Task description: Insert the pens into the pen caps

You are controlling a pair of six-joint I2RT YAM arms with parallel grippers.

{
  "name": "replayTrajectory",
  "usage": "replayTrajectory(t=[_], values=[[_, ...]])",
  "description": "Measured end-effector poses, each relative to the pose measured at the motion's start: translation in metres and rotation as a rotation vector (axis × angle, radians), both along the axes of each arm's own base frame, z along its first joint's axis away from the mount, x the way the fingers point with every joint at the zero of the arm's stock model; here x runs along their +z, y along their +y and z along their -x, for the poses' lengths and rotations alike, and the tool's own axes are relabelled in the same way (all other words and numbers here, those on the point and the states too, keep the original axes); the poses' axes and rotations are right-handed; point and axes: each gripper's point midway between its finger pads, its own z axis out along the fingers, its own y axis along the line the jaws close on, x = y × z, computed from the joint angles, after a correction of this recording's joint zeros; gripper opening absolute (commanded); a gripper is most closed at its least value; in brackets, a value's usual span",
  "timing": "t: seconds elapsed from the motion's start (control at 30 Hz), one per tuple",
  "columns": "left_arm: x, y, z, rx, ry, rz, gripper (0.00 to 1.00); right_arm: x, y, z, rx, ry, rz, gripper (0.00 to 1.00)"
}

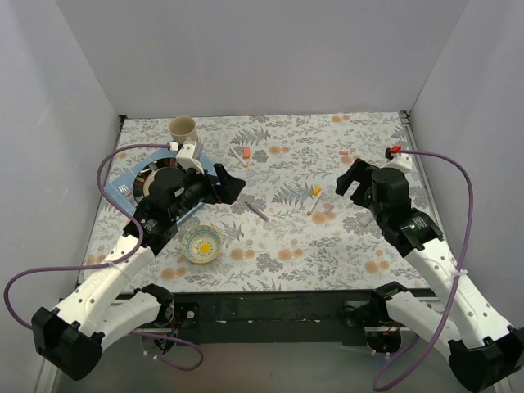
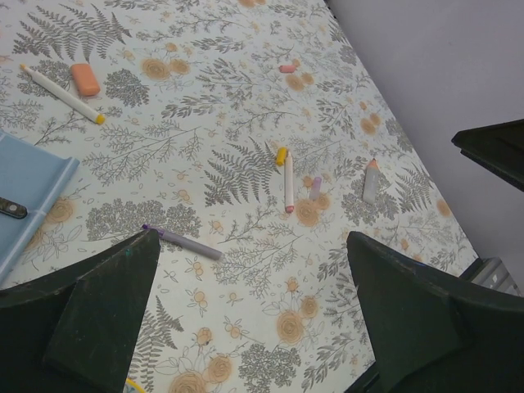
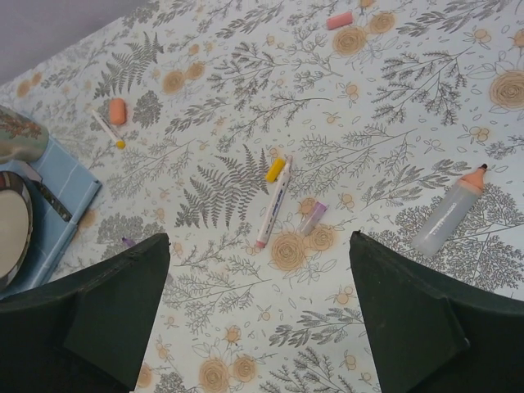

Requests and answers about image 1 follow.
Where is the purple pen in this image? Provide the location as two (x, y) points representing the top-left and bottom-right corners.
(245, 201), (269, 222)

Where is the grey orange highlighter pen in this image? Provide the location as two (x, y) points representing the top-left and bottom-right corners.
(360, 216), (373, 226)

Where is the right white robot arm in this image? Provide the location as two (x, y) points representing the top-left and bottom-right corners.
(336, 154), (523, 392)

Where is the white pen yellow tip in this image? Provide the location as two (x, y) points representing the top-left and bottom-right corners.
(230, 147), (249, 168)

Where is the dark rimmed beige plate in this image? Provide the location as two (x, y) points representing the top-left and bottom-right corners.
(132, 157), (177, 204)

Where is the silver fork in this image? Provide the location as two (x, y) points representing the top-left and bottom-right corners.
(118, 184), (136, 205)

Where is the blue tiled placemat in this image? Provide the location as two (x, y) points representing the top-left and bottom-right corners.
(102, 145), (217, 225)

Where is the patterned bowl yellow centre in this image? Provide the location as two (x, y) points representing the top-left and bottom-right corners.
(182, 225), (223, 264)

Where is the beige mug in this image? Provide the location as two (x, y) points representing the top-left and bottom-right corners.
(168, 115), (198, 143)

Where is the floral tablecloth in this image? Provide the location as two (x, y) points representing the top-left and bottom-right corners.
(78, 112), (454, 294)

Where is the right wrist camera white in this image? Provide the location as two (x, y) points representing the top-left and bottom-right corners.
(384, 146), (413, 174)

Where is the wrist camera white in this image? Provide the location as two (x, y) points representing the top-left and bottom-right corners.
(175, 140), (204, 174)
(384, 146), (413, 174)

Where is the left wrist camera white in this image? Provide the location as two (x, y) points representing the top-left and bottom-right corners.
(175, 140), (204, 174)

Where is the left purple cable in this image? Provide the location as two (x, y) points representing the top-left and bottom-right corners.
(3, 142), (205, 372)

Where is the purple cable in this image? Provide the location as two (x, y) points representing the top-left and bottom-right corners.
(371, 149), (475, 390)
(3, 142), (205, 372)

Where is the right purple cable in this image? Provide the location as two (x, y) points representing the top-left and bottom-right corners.
(371, 149), (475, 390)

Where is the black base frame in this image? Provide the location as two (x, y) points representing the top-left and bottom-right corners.
(110, 288), (439, 349)

